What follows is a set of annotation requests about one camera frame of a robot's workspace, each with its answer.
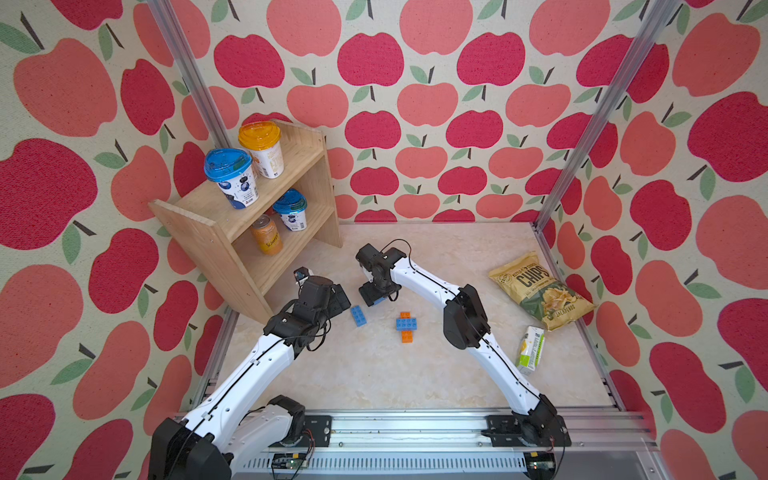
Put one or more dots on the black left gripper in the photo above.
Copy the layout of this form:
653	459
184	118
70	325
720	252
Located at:
337	305

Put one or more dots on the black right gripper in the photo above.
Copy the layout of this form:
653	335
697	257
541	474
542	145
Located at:
369	295

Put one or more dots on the orange lego brick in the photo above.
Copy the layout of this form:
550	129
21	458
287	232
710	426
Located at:
406	336

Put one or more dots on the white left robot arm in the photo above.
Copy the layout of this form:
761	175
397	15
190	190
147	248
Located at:
240	384

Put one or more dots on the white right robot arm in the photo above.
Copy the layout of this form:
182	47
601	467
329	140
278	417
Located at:
466	327

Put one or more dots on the orange drink can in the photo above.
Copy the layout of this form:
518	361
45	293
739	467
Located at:
265	232

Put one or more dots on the small blue lid cup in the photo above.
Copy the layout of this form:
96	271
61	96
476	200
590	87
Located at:
291	207

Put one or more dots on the wooden shelf unit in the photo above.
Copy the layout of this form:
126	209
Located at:
216	236

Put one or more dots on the yellow chips bag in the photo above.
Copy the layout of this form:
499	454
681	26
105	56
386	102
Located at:
540	294

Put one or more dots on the blue lid yogurt cup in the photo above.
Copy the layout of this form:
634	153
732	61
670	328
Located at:
232	171

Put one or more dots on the orange lid yogurt cup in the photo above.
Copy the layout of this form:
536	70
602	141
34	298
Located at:
263	141

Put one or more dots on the green white juice carton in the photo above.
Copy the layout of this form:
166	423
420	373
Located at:
531	348

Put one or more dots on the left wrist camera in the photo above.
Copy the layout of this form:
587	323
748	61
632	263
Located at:
301	275

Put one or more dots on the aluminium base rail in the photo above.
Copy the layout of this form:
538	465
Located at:
441	444

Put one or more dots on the left aluminium frame post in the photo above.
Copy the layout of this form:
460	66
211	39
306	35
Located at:
174	36

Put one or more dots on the aluminium frame post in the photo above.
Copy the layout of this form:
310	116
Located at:
174	36
651	26

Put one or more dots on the right aluminium frame post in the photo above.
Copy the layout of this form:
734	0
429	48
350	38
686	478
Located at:
651	26

